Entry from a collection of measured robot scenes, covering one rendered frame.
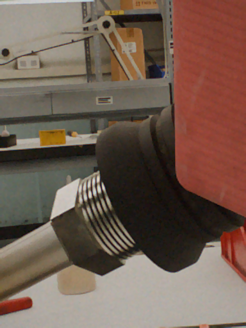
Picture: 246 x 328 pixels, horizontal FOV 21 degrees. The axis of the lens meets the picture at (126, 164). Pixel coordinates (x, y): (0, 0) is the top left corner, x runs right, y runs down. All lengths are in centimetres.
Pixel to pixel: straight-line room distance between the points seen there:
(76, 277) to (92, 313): 6
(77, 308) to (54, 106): 198
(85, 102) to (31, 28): 219
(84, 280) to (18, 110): 194
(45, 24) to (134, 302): 417
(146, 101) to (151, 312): 206
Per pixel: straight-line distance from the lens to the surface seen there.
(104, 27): 295
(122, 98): 253
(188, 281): 59
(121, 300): 55
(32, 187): 464
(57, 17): 467
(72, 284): 58
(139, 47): 429
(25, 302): 55
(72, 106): 250
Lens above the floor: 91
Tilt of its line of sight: 6 degrees down
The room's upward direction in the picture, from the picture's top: 4 degrees counter-clockwise
